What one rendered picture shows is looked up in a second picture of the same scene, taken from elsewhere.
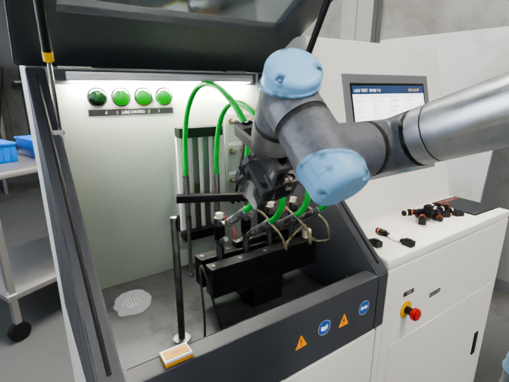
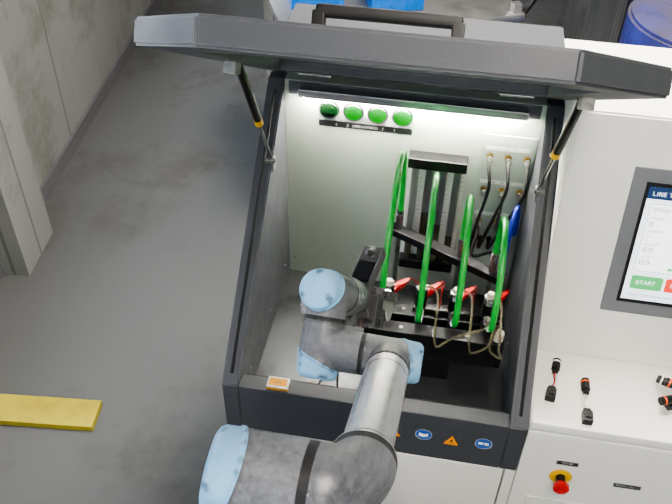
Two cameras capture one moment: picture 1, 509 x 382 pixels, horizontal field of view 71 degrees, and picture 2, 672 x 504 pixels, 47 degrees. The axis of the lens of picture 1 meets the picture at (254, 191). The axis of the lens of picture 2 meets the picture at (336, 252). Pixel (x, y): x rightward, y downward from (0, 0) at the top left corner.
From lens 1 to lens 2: 1.23 m
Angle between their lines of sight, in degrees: 45
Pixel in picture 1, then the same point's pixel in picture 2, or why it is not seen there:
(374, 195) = (637, 334)
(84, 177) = (307, 175)
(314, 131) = (307, 337)
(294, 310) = not seen: hidden behind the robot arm
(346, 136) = (323, 350)
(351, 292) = (463, 423)
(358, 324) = (474, 453)
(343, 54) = (652, 140)
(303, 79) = (312, 303)
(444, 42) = not seen: outside the picture
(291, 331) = not seen: hidden behind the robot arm
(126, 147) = (351, 158)
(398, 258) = (547, 424)
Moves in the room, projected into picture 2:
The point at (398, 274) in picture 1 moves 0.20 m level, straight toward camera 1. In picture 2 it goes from (545, 439) to (466, 467)
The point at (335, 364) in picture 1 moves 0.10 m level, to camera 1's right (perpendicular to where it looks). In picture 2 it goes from (439, 469) to (472, 495)
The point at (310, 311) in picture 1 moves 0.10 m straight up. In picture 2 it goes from (406, 415) to (409, 387)
